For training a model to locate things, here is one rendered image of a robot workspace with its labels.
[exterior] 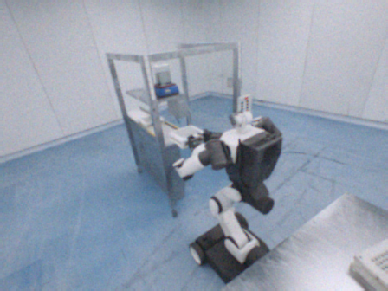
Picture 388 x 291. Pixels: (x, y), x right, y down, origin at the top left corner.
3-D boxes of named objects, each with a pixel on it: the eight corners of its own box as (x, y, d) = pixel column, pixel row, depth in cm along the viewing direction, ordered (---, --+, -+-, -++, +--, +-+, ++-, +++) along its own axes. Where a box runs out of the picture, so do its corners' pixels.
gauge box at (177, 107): (188, 116, 207) (185, 95, 198) (179, 119, 202) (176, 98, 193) (177, 111, 223) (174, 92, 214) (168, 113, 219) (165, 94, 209)
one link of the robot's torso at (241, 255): (259, 251, 170) (260, 240, 164) (242, 267, 160) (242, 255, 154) (241, 235, 185) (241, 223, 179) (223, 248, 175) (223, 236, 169)
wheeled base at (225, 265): (289, 270, 173) (294, 243, 157) (246, 318, 148) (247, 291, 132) (234, 223, 220) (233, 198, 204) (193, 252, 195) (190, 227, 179)
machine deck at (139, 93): (185, 97, 198) (185, 93, 196) (149, 106, 181) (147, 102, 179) (158, 87, 244) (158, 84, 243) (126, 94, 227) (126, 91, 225)
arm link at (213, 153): (211, 171, 120) (230, 161, 112) (202, 171, 113) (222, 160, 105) (205, 152, 124) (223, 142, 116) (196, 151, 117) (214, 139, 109)
